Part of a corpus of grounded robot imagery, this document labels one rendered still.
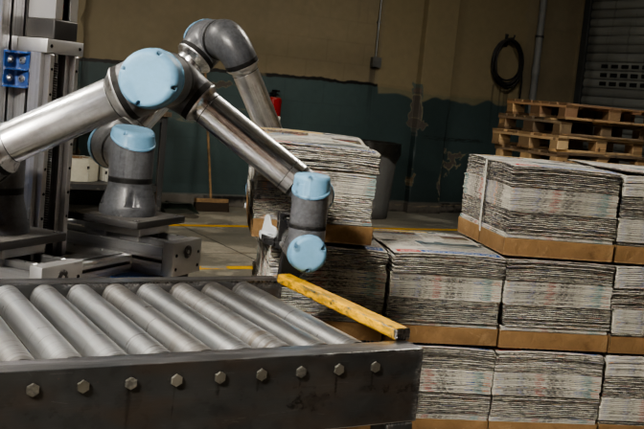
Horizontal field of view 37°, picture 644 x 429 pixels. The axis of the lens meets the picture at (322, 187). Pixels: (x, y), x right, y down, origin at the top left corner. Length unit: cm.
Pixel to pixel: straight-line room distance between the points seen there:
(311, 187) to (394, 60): 837
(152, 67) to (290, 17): 775
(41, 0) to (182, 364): 128
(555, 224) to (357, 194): 50
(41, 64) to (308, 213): 82
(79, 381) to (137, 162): 130
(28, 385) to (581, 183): 154
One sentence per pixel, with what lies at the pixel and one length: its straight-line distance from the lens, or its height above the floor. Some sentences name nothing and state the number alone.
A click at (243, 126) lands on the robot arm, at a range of 204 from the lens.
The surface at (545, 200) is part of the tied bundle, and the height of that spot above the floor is 98.
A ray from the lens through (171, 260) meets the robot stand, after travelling 249.
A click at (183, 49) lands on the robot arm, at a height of 127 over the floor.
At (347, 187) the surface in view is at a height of 97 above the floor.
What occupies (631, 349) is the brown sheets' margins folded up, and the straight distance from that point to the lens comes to 259.
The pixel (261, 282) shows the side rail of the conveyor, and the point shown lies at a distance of 196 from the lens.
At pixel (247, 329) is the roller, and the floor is 80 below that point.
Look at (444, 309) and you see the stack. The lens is 239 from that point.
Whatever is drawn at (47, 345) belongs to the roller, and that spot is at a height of 79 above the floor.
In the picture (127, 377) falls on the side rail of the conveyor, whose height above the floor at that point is 78.
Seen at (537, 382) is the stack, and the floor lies 52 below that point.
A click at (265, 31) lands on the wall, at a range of 950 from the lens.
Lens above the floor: 119
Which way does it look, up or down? 6 degrees down
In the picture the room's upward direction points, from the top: 5 degrees clockwise
